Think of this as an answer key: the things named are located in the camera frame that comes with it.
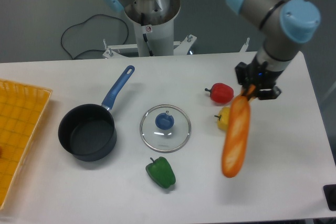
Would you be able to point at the yellow plastic basket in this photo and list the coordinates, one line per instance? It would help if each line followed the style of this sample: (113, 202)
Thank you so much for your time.
(22, 106)

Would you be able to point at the black object table corner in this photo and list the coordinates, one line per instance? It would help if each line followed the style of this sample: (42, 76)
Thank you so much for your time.
(329, 192)

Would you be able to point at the glass lid blue knob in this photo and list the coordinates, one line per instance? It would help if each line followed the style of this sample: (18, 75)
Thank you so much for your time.
(165, 128)

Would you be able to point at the black pot blue handle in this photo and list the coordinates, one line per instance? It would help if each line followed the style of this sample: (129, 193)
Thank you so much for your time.
(88, 131)

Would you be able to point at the yellow bell pepper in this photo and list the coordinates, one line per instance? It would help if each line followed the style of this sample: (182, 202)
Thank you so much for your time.
(223, 118)

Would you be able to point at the long orange bread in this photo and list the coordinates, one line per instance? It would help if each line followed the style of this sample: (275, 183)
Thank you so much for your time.
(237, 133)

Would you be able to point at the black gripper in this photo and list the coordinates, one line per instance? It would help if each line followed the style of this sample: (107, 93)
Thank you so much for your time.
(258, 75)

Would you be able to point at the red bell pepper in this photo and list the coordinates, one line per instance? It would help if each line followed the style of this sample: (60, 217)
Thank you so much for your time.
(220, 93)

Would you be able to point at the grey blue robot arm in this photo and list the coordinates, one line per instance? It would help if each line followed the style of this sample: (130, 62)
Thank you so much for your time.
(287, 25)

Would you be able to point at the green bell pepper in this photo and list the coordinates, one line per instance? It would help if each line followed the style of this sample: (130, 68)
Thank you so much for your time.
(160, 171)

